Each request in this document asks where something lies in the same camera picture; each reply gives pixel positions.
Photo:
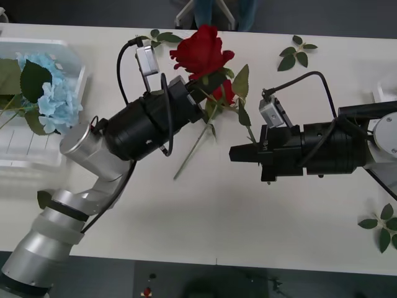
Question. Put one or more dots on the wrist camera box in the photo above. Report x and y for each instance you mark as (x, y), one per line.
(271, 113)
(148, 60)

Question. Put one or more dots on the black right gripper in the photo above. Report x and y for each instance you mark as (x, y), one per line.
(282, 152)

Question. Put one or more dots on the red rose with green stem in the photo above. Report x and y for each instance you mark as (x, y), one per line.
(198, 52)
(226, 93)

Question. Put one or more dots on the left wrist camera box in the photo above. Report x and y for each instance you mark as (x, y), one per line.
(148, 60)

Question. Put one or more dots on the person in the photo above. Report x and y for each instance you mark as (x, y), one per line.
(248, 12)

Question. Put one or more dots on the white chair base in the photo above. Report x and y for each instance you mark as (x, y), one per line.
(186, 12)

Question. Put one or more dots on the shallow white box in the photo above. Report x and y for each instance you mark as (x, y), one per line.
(387, 90)
(37, 146)

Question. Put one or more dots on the silver and black left arm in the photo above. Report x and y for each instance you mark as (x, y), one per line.
(83, 146)

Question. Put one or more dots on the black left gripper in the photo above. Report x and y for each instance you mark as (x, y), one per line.
(183, 105)

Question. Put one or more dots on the large pale blue hydrangea flower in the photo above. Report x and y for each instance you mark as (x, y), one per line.
(59, 105)

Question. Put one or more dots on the silver and black right arm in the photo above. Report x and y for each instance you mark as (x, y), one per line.
(335, 149)

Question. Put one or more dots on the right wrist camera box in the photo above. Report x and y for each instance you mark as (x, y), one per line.
(271, 113)

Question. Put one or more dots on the loose green leaf twig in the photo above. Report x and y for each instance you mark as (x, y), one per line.
(287, 62)
(368, 223)
(43, 198)
(169, 38)

